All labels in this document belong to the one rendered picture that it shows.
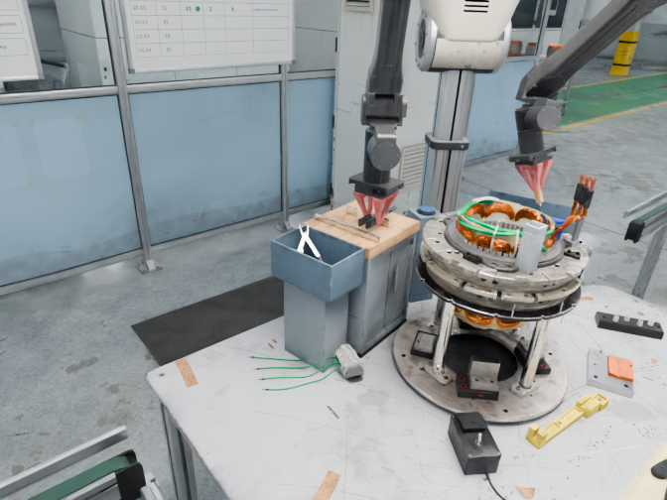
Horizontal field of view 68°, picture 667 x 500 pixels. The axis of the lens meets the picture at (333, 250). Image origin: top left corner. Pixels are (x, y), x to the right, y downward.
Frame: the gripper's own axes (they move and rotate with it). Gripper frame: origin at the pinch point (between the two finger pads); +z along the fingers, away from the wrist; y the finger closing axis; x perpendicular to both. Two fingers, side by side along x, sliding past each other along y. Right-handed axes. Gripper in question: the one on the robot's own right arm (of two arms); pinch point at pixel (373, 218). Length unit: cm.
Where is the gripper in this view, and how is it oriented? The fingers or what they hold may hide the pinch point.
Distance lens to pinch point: 108.6
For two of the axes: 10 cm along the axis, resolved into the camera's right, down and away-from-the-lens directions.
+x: 6.3, -3.5, 6.9
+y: 7.8, 3.1, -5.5
